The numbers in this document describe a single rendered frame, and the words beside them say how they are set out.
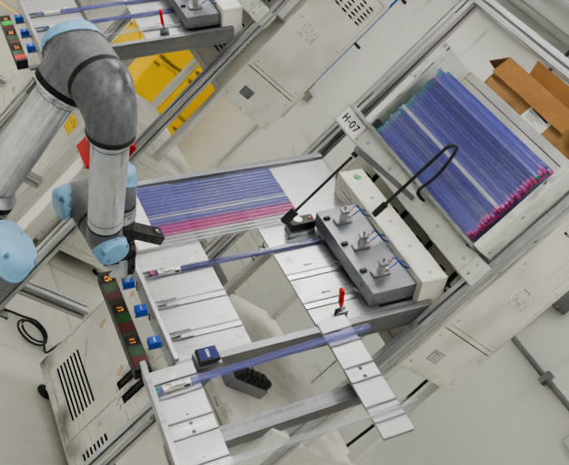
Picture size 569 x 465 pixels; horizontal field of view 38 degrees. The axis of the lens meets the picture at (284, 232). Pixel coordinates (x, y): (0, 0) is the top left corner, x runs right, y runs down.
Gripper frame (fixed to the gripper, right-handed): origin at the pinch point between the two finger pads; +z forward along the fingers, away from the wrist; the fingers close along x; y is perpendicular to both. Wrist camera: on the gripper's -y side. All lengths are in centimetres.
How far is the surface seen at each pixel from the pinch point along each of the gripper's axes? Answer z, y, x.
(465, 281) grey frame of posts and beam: -7, -80, 34
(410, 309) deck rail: 1, -66, 32
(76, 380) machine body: 61, 11, -20
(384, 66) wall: 73, -203, -193
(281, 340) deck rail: 0.5, -29.3, 31.8
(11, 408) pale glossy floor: 68, 31, -21
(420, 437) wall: 146, -136, -10
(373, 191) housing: -6, -75, -8
